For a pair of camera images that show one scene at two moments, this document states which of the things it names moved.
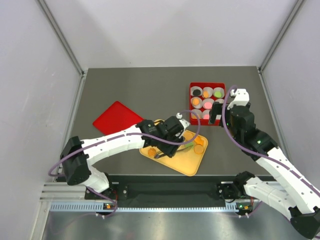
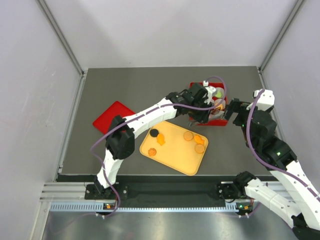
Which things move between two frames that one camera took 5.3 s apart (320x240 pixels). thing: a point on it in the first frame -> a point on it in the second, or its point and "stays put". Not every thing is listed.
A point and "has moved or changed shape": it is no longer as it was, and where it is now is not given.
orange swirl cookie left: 151,152 stays put
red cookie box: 202,96 stays put
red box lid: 115,118 stays put
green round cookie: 218,94 stays put
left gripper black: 169,151 -> 202,117
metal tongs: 160,153 has moved or changed shape
